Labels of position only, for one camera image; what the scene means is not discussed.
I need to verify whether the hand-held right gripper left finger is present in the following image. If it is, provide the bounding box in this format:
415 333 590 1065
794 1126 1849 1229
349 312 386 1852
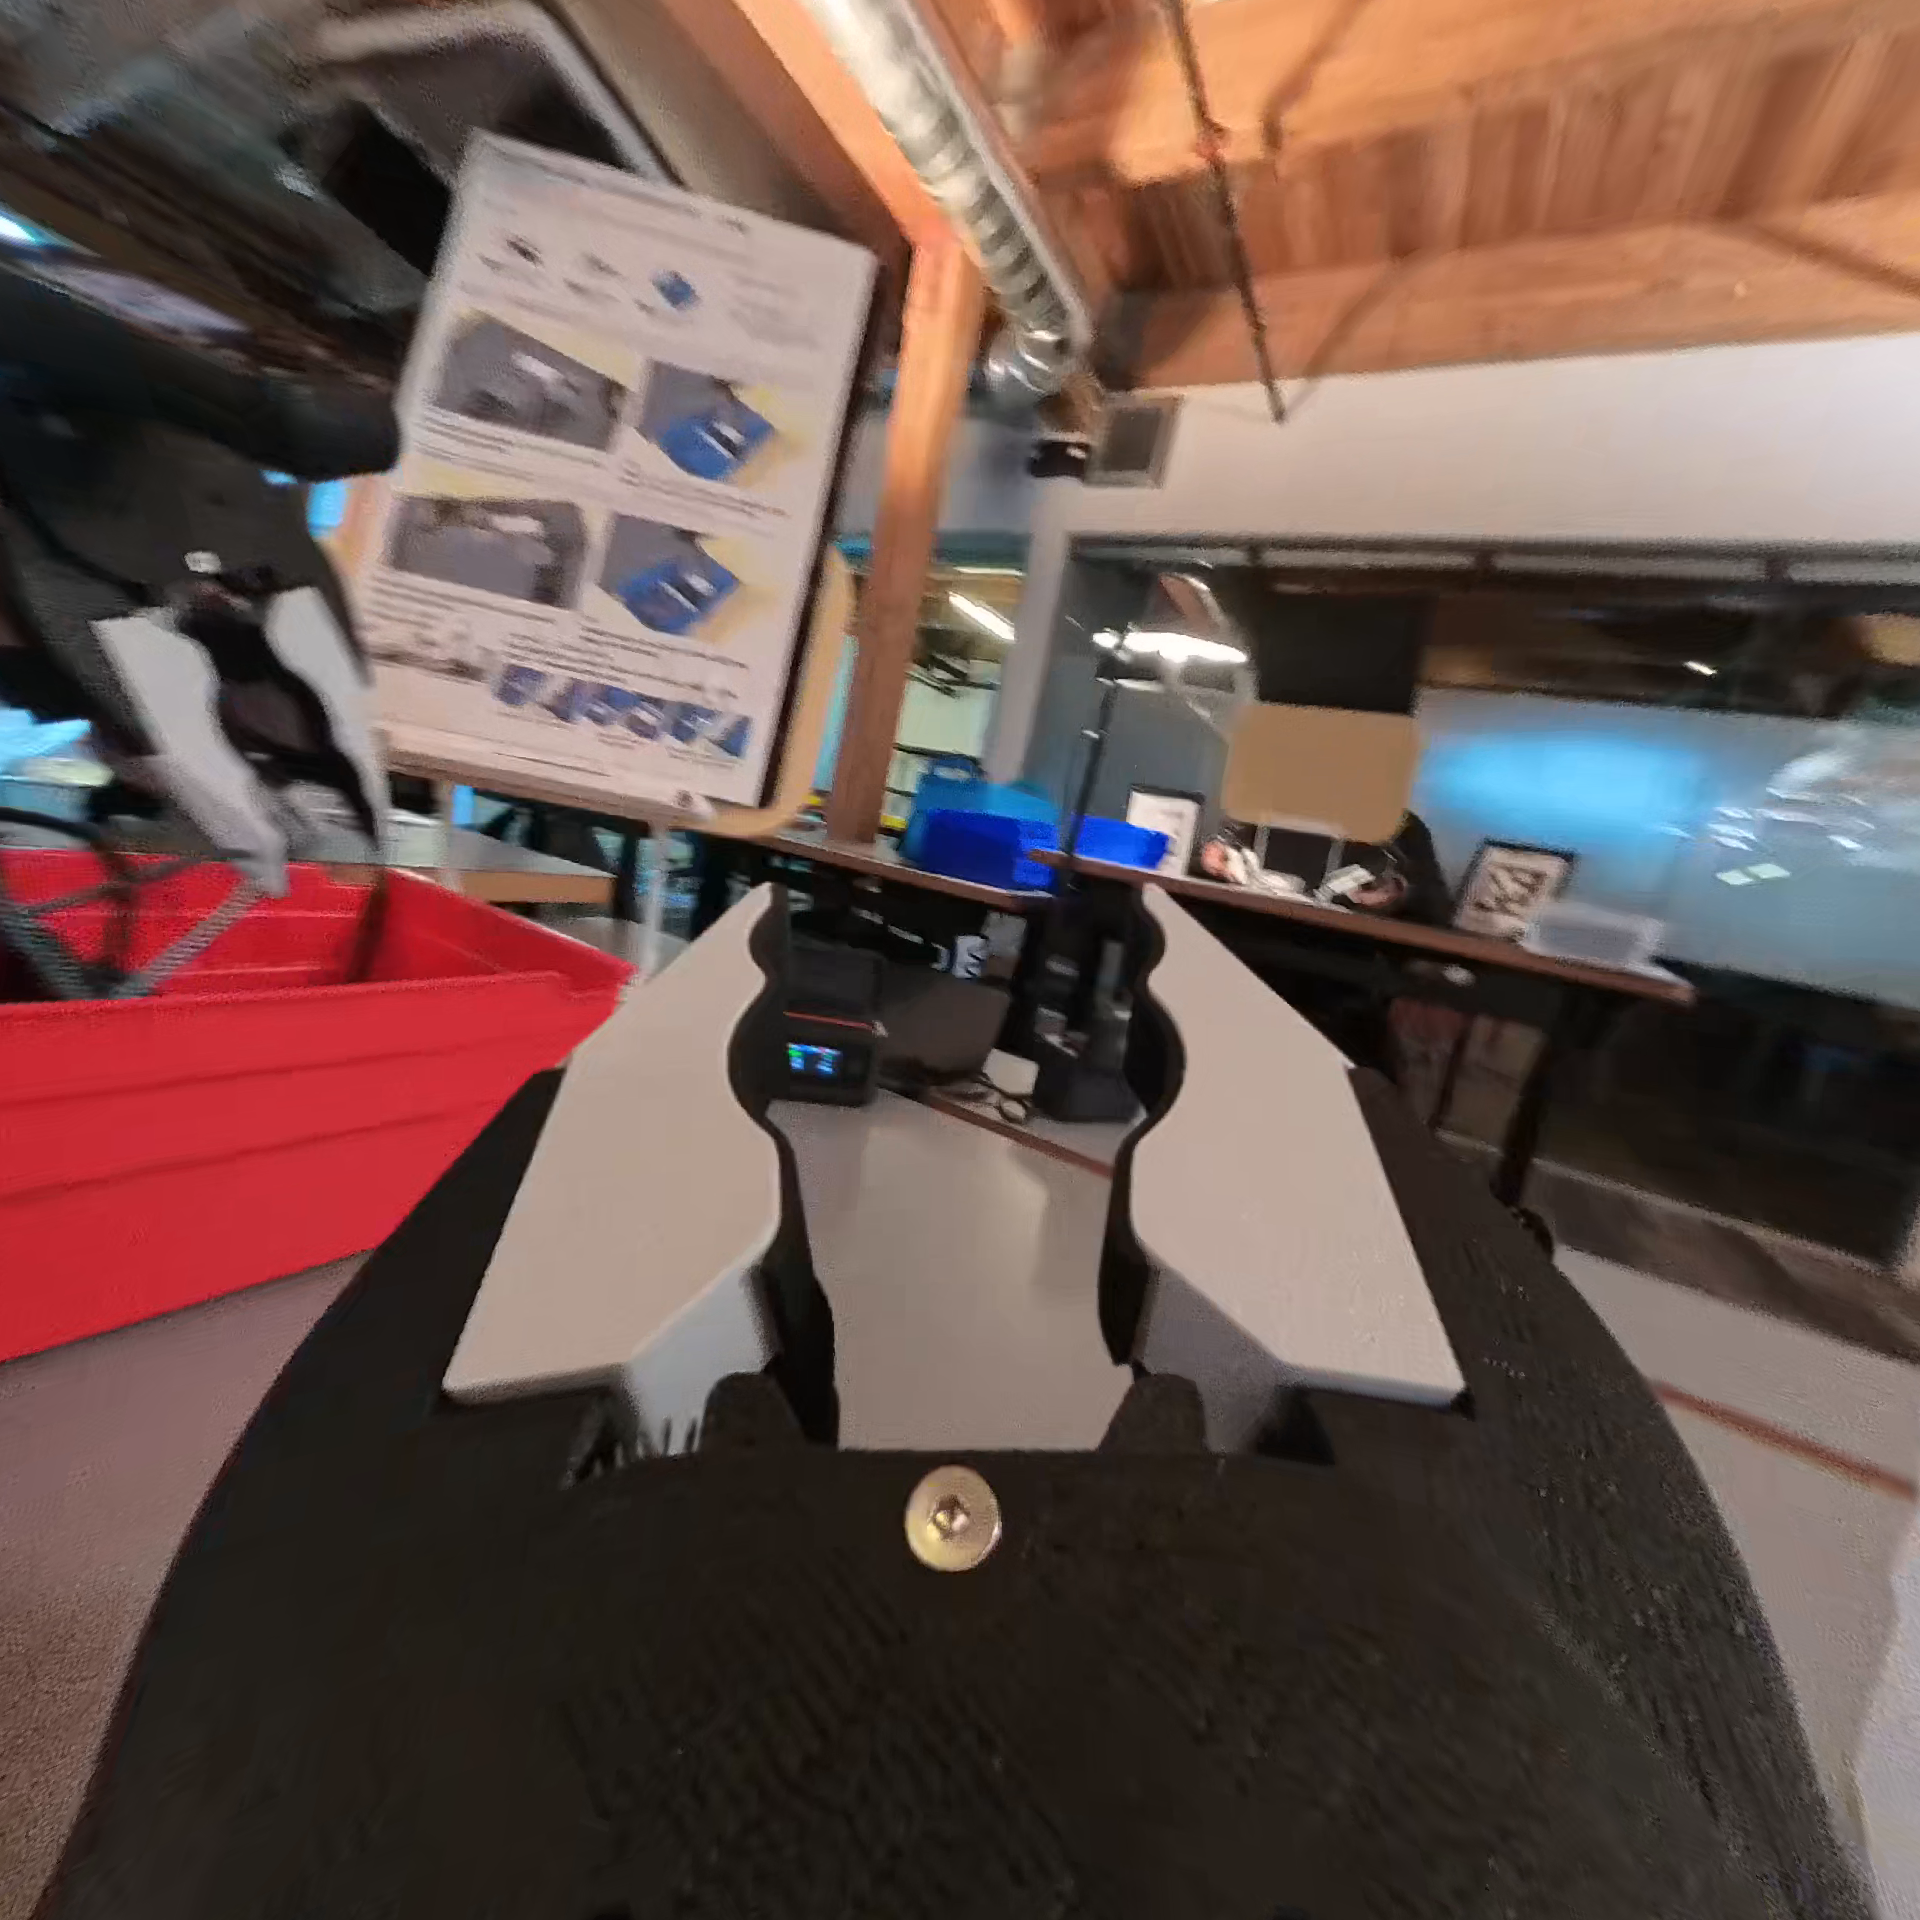
443 882 840 1455

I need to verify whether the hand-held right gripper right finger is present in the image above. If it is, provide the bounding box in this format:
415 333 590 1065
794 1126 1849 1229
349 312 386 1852
1099 885 1471 1455

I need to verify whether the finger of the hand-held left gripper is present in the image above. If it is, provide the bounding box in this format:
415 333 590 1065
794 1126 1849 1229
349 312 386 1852
93 607 293 899
266 583 389 843

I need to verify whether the green braided cable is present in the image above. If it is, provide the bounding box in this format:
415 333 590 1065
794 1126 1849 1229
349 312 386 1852
0 810 264 1004

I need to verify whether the red plastic bin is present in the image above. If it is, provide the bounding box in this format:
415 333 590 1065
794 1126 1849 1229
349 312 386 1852
0 847 637 1365

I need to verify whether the black device with display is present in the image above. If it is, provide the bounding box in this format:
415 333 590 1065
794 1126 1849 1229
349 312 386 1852
764 937 890 1110

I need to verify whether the small black box device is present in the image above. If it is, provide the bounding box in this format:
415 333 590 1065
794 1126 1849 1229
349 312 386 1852
1035 960 1143 1124

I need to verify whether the wooden table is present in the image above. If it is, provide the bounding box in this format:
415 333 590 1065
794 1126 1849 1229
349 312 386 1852
721 824 1052 963
1035 847 1699 1202

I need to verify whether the wooden framed sign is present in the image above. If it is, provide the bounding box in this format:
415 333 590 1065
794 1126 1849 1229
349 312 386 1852
353 135 889 835

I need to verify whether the fiducial marker sign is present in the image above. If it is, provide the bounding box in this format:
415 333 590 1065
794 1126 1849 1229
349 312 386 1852
1452 840 1579 940
1124 786 1207 876

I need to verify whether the clear plastic container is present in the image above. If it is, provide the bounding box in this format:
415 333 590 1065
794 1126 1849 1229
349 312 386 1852
1531 896 1669 967

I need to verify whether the blue plastic basket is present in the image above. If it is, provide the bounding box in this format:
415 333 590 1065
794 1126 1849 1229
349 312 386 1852
900 765 1061 876

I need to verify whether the black metal rod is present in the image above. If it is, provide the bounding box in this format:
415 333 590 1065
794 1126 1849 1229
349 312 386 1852
1162 0 1293 423

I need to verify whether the black charging cable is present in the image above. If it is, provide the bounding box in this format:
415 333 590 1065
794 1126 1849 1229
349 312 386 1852
884 1056 1039 1128

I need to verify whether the wooden post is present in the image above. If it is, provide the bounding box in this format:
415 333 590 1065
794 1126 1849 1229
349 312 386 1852
824 241 984 843

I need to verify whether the black wall monitor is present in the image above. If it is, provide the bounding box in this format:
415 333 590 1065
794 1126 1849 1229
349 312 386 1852
1252 592 1429 715

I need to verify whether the wall vent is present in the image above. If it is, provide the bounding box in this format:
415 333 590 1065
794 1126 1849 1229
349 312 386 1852
1086 393 1181 490

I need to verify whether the silver ventilation duct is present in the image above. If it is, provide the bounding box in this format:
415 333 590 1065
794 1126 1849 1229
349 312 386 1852
811 0 1099 393

